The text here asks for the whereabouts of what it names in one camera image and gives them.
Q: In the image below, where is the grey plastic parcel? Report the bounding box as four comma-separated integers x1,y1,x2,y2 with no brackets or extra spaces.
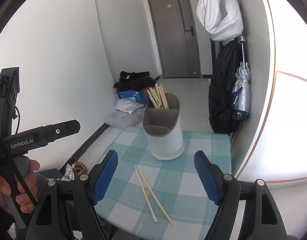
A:
104,107,145,129

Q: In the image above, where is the brown shoe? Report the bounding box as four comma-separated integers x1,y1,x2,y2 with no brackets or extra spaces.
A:
72,161,87,176

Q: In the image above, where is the teal checked tablecloth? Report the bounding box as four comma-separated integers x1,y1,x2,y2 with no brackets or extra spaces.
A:
95,127,231,239

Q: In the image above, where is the blue cardboard box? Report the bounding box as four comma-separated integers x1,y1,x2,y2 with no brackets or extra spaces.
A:
117,90,149,105

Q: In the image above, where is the black backpack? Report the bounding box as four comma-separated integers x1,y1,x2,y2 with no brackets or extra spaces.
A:
208,38,242,134

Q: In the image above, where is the white crumpled wrapper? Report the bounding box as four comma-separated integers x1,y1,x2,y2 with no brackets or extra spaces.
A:
61,164,75,181

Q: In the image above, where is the person's left hand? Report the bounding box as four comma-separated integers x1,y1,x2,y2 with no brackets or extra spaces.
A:
0,160,40,213

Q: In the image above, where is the silver folded umbrella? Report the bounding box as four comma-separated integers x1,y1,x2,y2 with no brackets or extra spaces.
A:
231,35,251,121

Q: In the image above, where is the black clothes pile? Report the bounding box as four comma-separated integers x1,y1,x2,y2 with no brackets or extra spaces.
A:
113,71,156,92

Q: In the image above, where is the white hanging bag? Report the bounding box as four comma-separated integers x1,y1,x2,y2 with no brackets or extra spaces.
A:
196,0,243,41

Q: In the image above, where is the grey door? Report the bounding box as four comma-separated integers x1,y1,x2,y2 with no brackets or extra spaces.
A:
148,0,201,79

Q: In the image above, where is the white plastic parcel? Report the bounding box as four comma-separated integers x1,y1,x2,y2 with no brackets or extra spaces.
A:
115,98,144,114

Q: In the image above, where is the white utensil holder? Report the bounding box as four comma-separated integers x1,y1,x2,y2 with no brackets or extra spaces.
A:
143,93,184,160

